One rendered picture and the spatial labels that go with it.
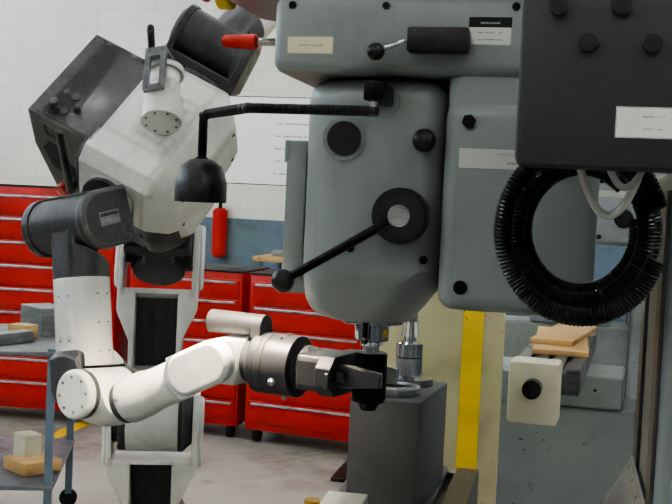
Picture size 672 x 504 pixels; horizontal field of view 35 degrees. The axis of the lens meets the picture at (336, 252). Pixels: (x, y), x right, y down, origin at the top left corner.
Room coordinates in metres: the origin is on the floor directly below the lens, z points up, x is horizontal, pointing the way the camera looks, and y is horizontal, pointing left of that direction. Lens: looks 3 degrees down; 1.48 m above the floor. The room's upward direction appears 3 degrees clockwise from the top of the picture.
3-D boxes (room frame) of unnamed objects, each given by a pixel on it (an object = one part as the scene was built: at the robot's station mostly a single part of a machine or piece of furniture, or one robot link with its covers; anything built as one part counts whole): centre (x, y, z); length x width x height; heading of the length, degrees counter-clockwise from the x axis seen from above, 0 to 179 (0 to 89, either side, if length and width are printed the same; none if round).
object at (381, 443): (1.84, -0.12, 1.06); 0.22 x 0.12 x 0.20; 163
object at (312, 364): (1.51, 0.03, 1.23); 0.13 x 0.12 x 0.10; 153
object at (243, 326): (1.57, 0.13, 1.24); 0.11 x 0.11 x 0.11; 63
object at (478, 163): (1.42, -0.24, 1.47); 0.24 x 0.19 x 0.26; 168
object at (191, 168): (1.48, 0.19, 1.49); 0.07 x 0.07 x 0.06
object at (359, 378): (1.44, -0.04, 1.23); 0.06 x 0.02 x 0.03; 63
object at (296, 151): (1.49, 0.05, 1.44); 0.04 x 0.04 x 0.21; 78
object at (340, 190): (1.46, -0.06, 1.47); 0.21 x 0.19 x 0.32; 168
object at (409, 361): (1.89, -0.14, 1.19); 0.05 x 0.05 x 0.06
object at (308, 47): (1.45, -0.10, 1.68); 0.34 x 0.24 x 0.10; 78
